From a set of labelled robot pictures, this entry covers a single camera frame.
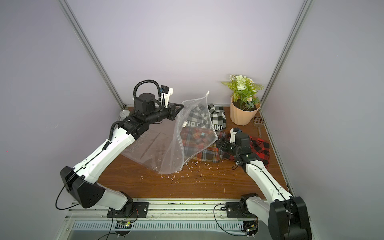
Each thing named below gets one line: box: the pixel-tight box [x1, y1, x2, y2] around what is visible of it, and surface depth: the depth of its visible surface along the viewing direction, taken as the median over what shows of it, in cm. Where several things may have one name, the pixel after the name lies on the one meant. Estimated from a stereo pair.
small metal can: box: [119, 109, 130, 118], surface depth 112 cm
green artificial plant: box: [221, 75, 264, 110], surface depth 94 cm
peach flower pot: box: [230, 95, 261, 126], surface depth 102 cm
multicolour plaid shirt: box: [180, 127, 220, 163], surface depth 96 cm
